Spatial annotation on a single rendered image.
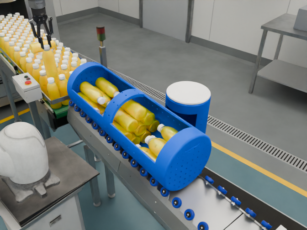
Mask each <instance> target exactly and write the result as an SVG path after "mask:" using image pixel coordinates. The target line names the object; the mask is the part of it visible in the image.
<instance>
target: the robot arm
mask: <svg viewBox="0 0 307 230"><path fill-rule="evenodd" d="M28 4H29V7H30V8H31V10H32V19H31V20H29V21H28V22H29V23H30V25H31V28H32V32H33V35H34V37H35V38H38V42H39V43H40V44H41V48H42V49H44V45H43V40H42V37H41V32H40V26H41V24H43V25H44V27H45V30H46V32H47V35H46V36H47V41H48V45H49V46H50V47H52V46H51V40H52V39H51V35H52V34H53V25H52V19H53V18H52V17H50V16H47V14H46V9H45V6H46V2H45V0H28ZM47 19H48V23H49V29H48V26H47V23H46V21H47ZM34 21H35V22H36V25H37V34H36V30H35V27H34V24H33V23H34ZM49 30H50V31H49ZM0 175H1V179H2V181H4V182H5V183H6V184H7V185H8V187H9V188H10V190H11V191H12V193H13V194H14V196H15V198H16V202H17V203H19V204H20V203H23V202H24V201H25V200H27V199H28V198H30V197H32V196H34V195H36V194H37V195H38V196H40V197H41V198H42V199H43V198H45V197H47V192H46V189H48V188H50V187H52V186H55V185H58V184H60V179H59V178H58V177H56V176H55V175H54V174H53V173H52V171H51V170H50V169H49V166H48V153H47V149H46V145H45V142H44V139H43V137H42V135H41V134H40V132H39V131H38V129H37V128H36V127H35V126H33V125H32V124H29V123H26V122H16V123H13V124H10V125H7V126H6V127H5V128H3V129H2V130H1V131H0Z"/></svg>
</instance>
